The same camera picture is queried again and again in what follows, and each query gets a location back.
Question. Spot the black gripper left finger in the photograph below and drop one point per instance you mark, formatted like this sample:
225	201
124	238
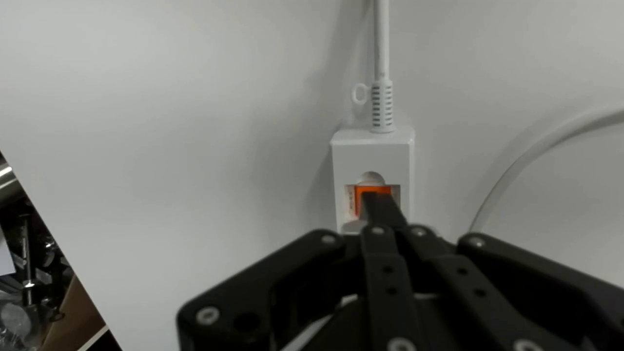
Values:
313	279

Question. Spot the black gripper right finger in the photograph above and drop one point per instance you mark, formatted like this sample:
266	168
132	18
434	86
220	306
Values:
495	285

